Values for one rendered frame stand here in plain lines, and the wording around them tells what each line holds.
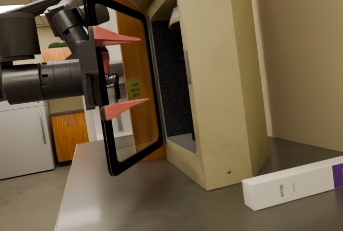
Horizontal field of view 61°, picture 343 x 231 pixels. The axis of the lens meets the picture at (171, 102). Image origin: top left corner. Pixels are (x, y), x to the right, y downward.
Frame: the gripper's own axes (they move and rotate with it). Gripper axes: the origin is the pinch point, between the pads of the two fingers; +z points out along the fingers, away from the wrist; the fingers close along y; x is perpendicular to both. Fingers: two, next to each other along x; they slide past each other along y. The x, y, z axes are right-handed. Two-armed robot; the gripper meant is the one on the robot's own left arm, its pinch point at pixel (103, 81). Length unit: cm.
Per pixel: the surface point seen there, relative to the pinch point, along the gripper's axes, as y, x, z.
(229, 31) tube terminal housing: -31.0, -1.0, 8.0
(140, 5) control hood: -13.9, -17.8, -16.8
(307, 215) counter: -26, 15, 41
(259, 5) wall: -43, -51, -3
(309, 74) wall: -42, -33, 27
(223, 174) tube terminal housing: -14.0, 2.2, 32.6
